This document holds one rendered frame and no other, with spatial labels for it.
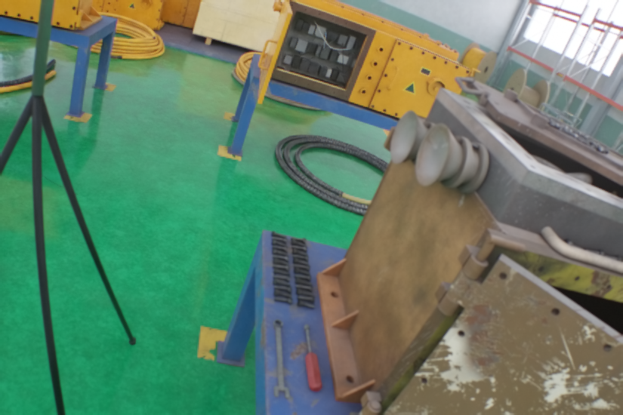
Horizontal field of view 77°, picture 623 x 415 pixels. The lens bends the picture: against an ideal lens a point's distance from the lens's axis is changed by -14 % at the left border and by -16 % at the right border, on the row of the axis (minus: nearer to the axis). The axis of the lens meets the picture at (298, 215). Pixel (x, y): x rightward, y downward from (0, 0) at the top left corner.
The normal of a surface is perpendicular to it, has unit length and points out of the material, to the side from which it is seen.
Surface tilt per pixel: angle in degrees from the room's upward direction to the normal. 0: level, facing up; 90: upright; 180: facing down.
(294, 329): 0
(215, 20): 90
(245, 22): 90
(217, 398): 0
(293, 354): 0
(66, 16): 90
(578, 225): 90
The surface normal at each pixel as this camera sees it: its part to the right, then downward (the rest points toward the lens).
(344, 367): 0.33, -0.81
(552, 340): -0.56, 0.25
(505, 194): -0.94, -0.24
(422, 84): 0.08, 0.54
